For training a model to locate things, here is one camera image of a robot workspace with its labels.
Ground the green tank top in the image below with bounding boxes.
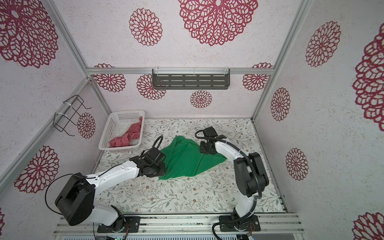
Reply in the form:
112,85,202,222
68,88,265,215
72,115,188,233
159,136,227,180

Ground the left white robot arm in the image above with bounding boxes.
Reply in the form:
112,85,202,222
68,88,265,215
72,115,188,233
55,148,166,232

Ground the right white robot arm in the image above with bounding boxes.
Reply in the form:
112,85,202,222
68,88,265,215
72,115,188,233
195,127,269,219

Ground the pink tank top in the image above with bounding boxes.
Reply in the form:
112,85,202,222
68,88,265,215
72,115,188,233
110,117,143,148

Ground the white plastic laundry basket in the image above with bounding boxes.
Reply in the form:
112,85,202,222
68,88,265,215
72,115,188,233
99,110,146,153

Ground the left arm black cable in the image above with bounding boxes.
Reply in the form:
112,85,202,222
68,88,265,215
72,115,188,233
44,135,164,216

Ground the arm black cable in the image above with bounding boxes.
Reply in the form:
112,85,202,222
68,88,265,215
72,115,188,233
194,129,263,240
44,135,164,216

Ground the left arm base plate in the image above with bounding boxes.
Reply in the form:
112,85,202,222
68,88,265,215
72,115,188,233
97,216,141,234

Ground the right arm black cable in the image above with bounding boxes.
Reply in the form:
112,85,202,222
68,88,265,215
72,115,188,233
194,129,263,240

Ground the dark grey wall shelf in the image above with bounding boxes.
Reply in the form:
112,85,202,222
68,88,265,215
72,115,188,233
152,69,231,90

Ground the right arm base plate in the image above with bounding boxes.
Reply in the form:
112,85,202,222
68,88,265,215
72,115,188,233
220,215,261,232

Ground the black wire wall rack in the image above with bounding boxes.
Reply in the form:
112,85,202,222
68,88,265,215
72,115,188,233
52,95,91,137

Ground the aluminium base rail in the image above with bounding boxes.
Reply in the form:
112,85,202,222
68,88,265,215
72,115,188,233
52,212,305,236

